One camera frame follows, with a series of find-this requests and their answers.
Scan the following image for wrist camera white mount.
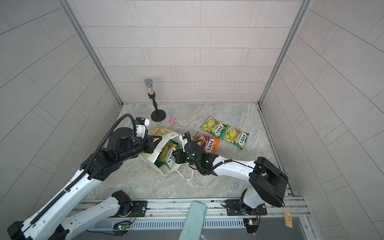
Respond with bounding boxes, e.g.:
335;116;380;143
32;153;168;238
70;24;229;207
179;133;190;152
135;117;150;139

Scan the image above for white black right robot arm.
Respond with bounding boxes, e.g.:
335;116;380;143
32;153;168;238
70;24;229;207
172;142;288;215

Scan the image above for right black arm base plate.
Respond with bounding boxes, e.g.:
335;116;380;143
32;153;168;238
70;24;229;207
221;199;268;217

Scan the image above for white paper bag green print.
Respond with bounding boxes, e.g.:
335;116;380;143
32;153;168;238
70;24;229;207
139;126;194;181

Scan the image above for small pink pig toy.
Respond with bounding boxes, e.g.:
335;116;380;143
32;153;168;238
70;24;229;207
170;117;176;125

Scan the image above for right circuit board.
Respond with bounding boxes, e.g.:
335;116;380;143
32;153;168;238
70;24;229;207
243;219;260;234

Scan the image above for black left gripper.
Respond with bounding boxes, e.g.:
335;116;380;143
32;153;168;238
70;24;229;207
116;135;164;164

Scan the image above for orange Fox's candy packet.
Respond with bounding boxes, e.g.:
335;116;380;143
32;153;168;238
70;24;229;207
194;132;220;154

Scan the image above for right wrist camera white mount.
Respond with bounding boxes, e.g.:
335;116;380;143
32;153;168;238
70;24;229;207
179;133;190;152

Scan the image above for small wooden block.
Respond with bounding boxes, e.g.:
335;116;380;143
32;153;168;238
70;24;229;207
284;212;293;228

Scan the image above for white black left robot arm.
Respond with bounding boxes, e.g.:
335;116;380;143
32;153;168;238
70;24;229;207
7;124;162;240

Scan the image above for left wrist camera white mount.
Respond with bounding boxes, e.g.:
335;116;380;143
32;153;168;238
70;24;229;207
135;117;150;139

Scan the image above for glitter microphone on black stand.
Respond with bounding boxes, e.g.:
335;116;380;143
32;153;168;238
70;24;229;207
144;79;166;122

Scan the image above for aluminium front rail frame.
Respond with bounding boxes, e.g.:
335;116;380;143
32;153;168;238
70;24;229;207
86;194;318;240

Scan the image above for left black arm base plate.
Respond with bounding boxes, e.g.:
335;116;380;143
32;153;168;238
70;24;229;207
113;201;148;218

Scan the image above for teal cleaning cloth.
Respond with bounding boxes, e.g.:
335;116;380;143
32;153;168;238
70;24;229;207
179;201;208;240

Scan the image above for left circuit board green LED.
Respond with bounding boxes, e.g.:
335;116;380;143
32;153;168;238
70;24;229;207
113;221;132;236

